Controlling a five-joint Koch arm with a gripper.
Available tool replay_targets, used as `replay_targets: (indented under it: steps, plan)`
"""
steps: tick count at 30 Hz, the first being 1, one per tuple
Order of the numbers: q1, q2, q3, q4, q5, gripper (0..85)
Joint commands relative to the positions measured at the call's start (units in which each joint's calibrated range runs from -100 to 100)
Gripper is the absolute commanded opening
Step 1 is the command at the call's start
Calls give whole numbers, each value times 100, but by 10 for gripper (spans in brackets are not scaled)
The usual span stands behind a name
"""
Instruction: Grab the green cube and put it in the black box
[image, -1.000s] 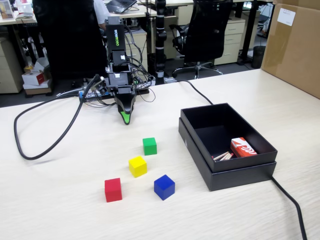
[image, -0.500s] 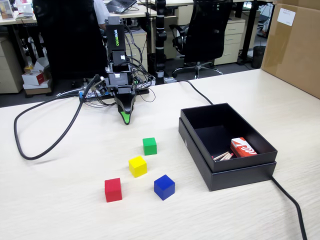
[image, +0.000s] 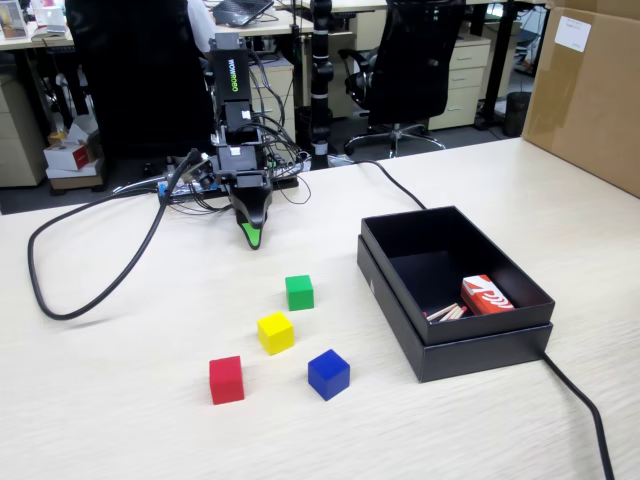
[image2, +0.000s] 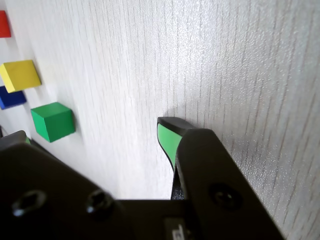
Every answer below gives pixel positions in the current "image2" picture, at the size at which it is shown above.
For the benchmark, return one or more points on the blue wooden cube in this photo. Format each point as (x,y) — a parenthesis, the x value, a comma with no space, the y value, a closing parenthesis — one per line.
(11,98)

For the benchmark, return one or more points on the green wooden cube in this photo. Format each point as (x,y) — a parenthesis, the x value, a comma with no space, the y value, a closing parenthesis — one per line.
(53,122)

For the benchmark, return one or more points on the yellow wooden cube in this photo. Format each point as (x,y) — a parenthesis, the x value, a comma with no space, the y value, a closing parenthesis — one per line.
(21,75)

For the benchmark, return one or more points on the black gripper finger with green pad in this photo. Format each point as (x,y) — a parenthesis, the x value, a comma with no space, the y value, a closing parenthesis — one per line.
(207,162)
(17,138)

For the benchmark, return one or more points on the red wooden cube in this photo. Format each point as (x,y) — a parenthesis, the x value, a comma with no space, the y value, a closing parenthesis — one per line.
(4,25)

